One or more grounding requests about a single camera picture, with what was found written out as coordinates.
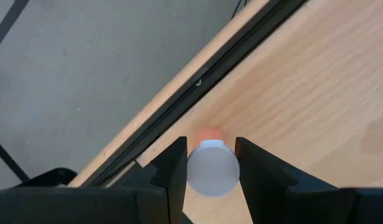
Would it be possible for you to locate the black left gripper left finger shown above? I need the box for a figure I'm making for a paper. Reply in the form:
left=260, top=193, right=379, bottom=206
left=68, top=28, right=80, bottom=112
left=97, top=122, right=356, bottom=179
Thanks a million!
left=0, top=136, right=189, bottom=224

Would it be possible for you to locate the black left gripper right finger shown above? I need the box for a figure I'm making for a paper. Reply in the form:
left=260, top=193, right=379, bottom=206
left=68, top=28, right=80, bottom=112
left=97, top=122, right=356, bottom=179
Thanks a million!
left=235, top=136, right=383, bottom=224

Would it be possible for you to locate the red medicine bottle white cap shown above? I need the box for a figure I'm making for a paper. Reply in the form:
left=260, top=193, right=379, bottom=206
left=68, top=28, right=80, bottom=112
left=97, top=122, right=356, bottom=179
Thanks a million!
left=186, top=127, right=241, bottom=197

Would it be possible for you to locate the black table edge rail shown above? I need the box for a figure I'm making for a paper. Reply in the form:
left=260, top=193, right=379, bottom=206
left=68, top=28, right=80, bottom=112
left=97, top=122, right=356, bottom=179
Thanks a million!
left=80, top=0, right=309, bottom=189

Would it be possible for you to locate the black floor cable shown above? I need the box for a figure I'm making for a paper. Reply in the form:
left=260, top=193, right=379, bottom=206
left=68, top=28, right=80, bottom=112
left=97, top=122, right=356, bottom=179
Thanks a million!
left=230, top=0, right=251, bottom=20

